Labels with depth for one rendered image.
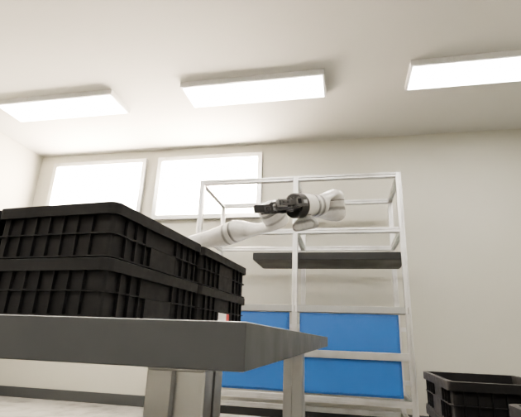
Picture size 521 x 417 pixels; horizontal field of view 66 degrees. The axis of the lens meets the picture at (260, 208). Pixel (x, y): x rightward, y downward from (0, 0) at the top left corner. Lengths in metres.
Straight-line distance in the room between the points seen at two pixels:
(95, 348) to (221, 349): 0.12
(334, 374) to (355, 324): 0.38
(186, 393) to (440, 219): 3.97
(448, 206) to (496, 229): 0.46
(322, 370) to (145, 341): 2.81
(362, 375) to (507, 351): 1.54
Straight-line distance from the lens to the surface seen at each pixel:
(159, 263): 0.95
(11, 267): 0.95
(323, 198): 1.25
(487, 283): 4.25
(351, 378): 3.16
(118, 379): 4.63
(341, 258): 3.23
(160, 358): 0.38
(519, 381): 1.65
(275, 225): 1.53
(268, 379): 3.21
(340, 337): 3.15
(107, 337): 0.40
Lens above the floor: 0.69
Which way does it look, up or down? 18 degrees up
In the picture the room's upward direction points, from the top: 2 degrees clockwise
